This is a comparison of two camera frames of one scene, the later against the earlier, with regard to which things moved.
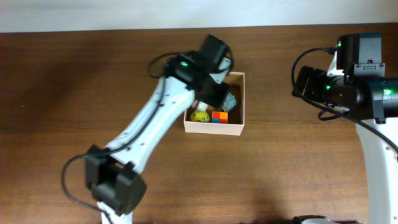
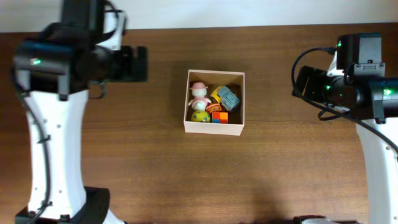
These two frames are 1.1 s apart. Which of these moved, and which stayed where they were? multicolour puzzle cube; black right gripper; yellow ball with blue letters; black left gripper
Moved: black left gripper
Stayed: black right gripper; yellow ball with blue letters; multicolour puzzle cube
